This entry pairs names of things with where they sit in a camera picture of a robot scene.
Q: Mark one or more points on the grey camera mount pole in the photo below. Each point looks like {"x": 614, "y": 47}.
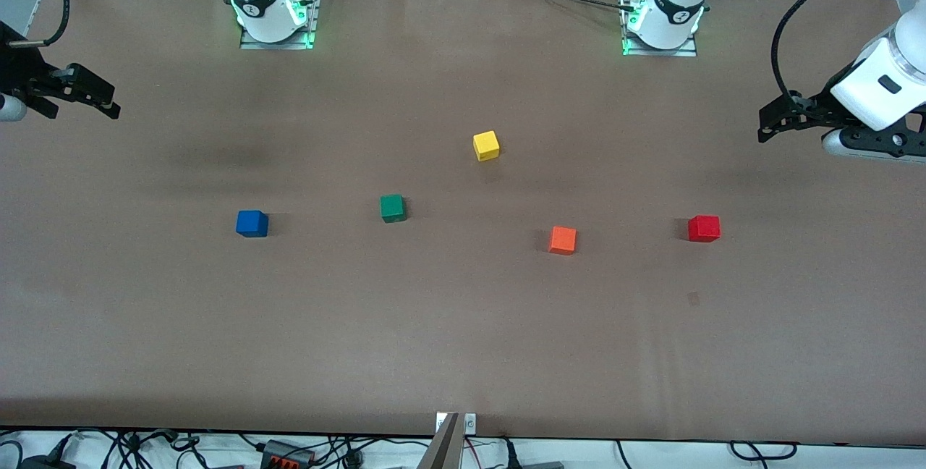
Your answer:
{"x": 441, "y": 451}

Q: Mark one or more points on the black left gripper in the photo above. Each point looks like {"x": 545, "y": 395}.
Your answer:
{"x": 816, "y": 106}

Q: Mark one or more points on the small white metal bracket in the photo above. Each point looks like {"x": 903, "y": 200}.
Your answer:
{"x": 470, "y": 423}

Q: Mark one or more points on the orange cube block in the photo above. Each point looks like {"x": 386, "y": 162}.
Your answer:
{"x": 563, "y": 240}

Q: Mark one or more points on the black power strip red switches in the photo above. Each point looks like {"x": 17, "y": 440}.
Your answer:
{"x": 286, "y": 454}

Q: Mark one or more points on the red cube block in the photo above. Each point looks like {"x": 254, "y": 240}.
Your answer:
{"x": 704, "y": 229}

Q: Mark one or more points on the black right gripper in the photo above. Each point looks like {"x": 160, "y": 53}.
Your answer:
{"x": 19, "y": 68}

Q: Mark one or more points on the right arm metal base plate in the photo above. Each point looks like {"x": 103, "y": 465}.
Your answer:
{"x": 289, "y": 45}

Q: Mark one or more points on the blue cube block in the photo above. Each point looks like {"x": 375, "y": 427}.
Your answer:
{"x": 252, "y": 224}

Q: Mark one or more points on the green cube block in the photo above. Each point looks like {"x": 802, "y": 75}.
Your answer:
{"x": 392, "y": 208}

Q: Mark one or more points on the black power adapter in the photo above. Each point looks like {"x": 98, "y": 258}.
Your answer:
{"x": 47, "y": 463}

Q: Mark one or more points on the yellow cube block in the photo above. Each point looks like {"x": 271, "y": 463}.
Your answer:
{"x": 486, "y": 145}

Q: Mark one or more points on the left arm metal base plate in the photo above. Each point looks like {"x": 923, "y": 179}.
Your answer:
{"x": 687, "y": 51}

